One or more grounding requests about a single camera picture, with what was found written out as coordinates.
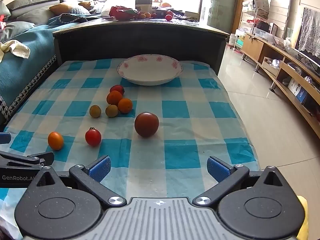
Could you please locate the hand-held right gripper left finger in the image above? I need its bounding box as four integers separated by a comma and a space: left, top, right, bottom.
37, 155, 127, 208

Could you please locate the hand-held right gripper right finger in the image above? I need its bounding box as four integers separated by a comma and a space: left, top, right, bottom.
192, 155, 285, 207

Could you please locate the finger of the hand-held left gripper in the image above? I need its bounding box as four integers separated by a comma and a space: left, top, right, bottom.
0, 132, 12, 145
0, 151, 55, 167

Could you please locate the small orange kumquat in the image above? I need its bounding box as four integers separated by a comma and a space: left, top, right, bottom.
47, 132, 64, 151

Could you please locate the red cherry tomato with stem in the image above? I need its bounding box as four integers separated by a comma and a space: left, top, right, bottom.
85, 127, 102, 147

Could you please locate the yellowish green round fruit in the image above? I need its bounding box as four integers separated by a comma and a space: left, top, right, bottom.
105, 105, 118, 118
89, 105, 102, 118

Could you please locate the large dark red tomato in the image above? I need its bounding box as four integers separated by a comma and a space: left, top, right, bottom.
134, 112, 160, 138

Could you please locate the orange mandarin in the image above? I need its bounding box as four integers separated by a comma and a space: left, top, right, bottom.
106, 91, 123, 106
118, 98, 133, 114

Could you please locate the white bowl with pink flowers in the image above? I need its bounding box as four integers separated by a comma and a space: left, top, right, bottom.
117, 54, 184, 86

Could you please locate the teal blanket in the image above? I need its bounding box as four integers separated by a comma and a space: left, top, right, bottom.
0, 14, 88, 124

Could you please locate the blue white checkered cloth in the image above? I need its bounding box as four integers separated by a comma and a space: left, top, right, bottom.
0, 59, 261, 240

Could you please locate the cream cloth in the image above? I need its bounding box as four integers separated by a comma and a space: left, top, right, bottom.
0, 40, 31, 62

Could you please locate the yellow cloth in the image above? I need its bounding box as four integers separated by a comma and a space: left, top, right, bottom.
296, 195, 311, 240

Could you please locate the blue box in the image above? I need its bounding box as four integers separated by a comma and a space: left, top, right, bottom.
295, 87, 308, 104

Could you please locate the grey green cushion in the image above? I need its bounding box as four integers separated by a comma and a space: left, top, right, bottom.
0, 0, 12, 18

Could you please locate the white plastic drawer unit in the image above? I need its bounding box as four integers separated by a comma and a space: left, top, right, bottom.
229, 32, 245, 50

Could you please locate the wooden tv stand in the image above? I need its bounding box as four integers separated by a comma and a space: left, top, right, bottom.
241, 32, 320, 138

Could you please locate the dark coffee table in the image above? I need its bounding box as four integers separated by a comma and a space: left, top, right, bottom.
52, 15, 230, 77

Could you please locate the grey sofa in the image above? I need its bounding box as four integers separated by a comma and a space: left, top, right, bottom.
0, 0, 100, 43

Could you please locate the yellow cushion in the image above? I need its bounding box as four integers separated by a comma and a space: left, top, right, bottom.
49, 3, 73, 15

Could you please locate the television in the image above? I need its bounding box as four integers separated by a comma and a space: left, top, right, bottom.
294, 6, 320, 67

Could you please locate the dark patterned pillow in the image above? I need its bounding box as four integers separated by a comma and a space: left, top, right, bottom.
65, 6, 91, 15

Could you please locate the red plastic bag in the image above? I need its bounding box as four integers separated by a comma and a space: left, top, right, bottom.
109, 6, 140, 20

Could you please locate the white lace cover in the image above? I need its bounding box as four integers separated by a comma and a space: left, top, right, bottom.
298, 7, 320, 58

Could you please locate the grey cardboard box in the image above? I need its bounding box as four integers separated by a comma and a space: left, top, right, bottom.
135, 0, 153, 12

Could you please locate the desk calendar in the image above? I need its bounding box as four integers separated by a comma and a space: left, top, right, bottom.
251, 0, 271, 19

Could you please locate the metal wire rack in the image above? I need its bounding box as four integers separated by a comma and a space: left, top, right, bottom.
239, 7, 271, 35

